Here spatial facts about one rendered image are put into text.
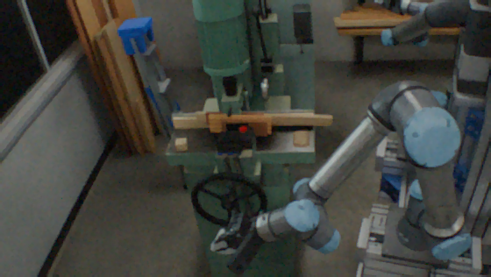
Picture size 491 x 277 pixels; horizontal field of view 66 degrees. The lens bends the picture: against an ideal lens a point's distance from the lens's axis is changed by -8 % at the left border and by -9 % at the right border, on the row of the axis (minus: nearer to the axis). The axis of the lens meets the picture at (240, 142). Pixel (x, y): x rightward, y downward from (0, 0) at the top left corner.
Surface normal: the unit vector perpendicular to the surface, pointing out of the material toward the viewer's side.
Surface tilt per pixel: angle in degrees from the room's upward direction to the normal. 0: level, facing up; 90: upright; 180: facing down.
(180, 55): 90
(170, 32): 90
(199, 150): 0
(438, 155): 83
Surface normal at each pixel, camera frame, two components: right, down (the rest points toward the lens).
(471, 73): -0.36, 0.61
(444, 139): 0.02, 0.51
